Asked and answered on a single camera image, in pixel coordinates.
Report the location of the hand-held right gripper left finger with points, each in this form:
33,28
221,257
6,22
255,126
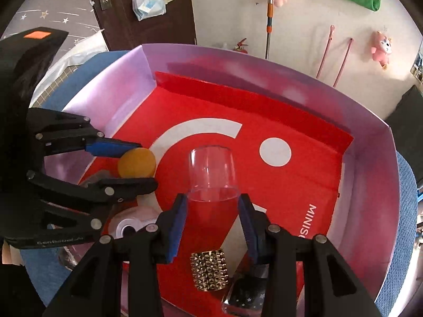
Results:
176,228

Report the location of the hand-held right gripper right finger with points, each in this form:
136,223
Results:
248,228

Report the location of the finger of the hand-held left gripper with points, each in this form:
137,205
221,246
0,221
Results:
109,148
125,186

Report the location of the large orange dome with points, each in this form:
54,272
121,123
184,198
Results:
137,163

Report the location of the lavender round device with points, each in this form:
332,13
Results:
132,221

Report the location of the gold studded cylinder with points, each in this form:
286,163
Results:
210,270

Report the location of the clear plastic cup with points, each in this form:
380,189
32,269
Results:
211,171

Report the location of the black nail polish bottle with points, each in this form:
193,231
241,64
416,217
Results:
244,294

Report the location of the pink cardboard box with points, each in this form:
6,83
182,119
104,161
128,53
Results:
363,204

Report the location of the yellow grid mat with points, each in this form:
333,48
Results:
53,86

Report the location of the white plastic sheet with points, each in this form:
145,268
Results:
82,51

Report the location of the brown wooden door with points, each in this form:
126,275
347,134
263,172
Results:
125,33

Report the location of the small red fire extinguisher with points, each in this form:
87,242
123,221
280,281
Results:
242,47

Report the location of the black dresser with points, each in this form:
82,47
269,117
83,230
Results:
406,122

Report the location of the pink plastic stick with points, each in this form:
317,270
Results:
343,62
325,51

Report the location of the metal mop pole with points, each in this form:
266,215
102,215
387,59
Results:
270,23

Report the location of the bright pink plush toy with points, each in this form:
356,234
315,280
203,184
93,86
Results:
381,48

